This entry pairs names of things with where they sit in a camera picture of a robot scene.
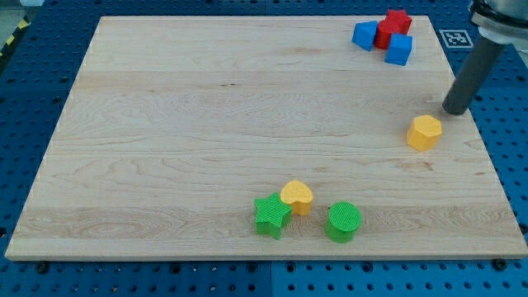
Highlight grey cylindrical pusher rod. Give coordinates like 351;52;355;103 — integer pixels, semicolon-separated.
442;36;507;116

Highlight blue triangle block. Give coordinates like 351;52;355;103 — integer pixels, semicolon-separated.
351;21;378;51

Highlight green circle block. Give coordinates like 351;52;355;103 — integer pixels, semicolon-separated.
325;201;362;243

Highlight red star block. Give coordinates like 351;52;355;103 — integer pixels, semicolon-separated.
385;9;413;35

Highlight blue cube block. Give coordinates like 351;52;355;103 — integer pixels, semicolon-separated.
384;33;413;66

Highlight yellow heart block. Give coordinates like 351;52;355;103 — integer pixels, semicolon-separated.
280;180;314;215

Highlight red cylinder block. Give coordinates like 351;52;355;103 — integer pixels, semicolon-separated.
374;20;400;50

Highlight wooden board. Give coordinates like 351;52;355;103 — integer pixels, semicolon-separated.
6;16;527;262

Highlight white fiducial marker tag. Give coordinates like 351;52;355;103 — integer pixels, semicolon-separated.
439;29;474;49

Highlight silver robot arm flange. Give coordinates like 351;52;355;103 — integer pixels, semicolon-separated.
469;0;527;45

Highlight green star block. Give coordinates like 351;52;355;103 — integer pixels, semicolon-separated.
253;192;292;239

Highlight yellow hexagon block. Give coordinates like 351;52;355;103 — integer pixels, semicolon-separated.
406;115;442;151

